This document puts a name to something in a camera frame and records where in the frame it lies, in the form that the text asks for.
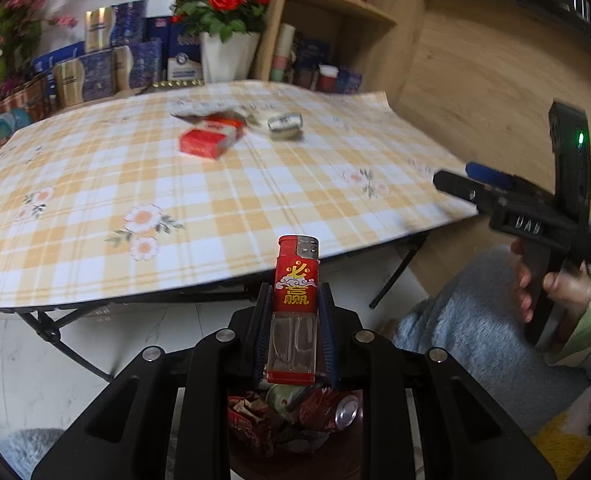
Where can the teal pouch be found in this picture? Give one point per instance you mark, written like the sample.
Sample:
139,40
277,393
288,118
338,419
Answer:
6,127

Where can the wooden shelf unit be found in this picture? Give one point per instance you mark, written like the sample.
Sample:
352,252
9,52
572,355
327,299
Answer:
365,35

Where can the yellow white patterned cloth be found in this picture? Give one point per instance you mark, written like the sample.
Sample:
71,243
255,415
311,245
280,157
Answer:
575,425

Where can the dark blue shelf box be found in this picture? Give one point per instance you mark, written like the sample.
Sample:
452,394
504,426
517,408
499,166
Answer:
313,50

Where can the red rose bouquet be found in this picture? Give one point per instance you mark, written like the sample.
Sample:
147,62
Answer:
220,2

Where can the red lighter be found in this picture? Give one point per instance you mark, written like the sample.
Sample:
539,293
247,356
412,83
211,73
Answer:
294,280

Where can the dark blue red-label box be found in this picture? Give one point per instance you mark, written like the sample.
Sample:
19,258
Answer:
158,30

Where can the person's right forearm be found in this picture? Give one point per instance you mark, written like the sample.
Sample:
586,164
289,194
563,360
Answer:
588,330

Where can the pink blossom arrangement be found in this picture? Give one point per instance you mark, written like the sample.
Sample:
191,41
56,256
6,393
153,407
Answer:
10,25

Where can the red cigarette pack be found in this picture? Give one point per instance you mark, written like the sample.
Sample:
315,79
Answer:
208,142

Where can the crushed silver can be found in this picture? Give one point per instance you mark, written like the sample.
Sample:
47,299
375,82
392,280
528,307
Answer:
285,124

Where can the brown cup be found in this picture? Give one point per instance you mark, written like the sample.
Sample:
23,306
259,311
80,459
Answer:
306,78

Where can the stack of pastel cups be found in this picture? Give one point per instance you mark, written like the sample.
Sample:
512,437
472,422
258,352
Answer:
283,55

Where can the red wrapper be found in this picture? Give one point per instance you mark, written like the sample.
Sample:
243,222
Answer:
248,425

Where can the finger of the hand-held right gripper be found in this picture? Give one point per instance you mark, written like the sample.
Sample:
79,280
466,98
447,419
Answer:
488,174
460,189

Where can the small blue box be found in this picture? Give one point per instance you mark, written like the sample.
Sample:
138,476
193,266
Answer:
349,81

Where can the red paper cup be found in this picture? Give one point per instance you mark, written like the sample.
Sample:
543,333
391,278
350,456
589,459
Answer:
327,80

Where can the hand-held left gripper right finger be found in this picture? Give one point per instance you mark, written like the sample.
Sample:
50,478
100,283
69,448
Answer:
328,340

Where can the black folding table frame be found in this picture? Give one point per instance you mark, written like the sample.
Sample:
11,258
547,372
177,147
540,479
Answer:
75,317

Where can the gold leaf tray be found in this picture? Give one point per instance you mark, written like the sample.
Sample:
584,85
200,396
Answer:
173,85

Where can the person's right hand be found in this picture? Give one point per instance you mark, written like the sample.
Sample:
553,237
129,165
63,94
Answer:
570,292

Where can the flat blue carton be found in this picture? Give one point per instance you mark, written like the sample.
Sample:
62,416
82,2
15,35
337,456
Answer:
57,60

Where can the blue white-label box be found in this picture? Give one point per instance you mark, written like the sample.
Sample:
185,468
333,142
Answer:
183,60

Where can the white faceted vase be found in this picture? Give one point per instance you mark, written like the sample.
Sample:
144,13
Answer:
228,60

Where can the brown foil wrapper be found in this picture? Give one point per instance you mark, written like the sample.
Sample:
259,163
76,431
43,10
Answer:
195,116

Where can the plaid basket planter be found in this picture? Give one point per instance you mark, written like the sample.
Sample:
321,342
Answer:
20,102

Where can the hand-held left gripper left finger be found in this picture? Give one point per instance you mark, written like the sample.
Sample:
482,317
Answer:
263,330

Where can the maroon plastic bin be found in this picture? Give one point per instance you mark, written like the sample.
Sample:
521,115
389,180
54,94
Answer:
295,466

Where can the grey fluffy slipper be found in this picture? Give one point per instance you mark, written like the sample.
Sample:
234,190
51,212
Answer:
30,455

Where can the gold and blue gift box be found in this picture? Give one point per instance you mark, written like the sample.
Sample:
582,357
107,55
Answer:
115,25
82,81
138,66

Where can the person's fleece-clad leg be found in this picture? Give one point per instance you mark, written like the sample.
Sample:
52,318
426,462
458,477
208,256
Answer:
470,335

